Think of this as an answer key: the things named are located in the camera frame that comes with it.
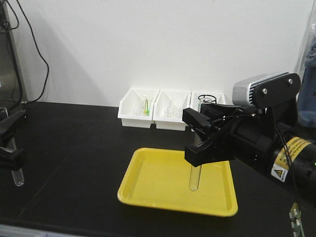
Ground white bin middle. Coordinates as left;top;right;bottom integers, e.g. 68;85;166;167
153;89;191;131

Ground black hanging cable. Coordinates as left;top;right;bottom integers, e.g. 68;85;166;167
4;0;50;104

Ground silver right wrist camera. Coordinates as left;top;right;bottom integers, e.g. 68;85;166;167
232;72;301;109

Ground white bin left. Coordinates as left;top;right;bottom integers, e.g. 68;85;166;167
118;87;159;128

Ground green circuit board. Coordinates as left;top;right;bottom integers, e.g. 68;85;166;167
289;202;305;237

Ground short clear test tube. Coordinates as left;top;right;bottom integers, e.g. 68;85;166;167
0;107;26;187

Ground white bin right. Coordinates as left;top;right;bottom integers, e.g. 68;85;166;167
190;91;226;112

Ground black wire tripod stand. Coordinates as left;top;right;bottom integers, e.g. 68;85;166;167
197;94;217;104

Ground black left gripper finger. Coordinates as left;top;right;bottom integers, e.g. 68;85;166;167
0;111;26;141
0;147;25;171

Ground clear glass beaker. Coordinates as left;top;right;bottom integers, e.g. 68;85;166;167
165;104;181;119

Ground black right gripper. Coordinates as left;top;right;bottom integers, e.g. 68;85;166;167
182;104;278;170

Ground tall clear test tube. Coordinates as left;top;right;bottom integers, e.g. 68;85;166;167
189;104;203;191

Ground white bin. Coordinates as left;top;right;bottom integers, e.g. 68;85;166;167
190;91;226;112
118;87;159;128
153;89;191;131

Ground yellow plastic tray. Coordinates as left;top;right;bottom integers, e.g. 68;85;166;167
118;148;238;217

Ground clear beaker with green stick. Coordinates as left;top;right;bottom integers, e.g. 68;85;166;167
141;94;152;116

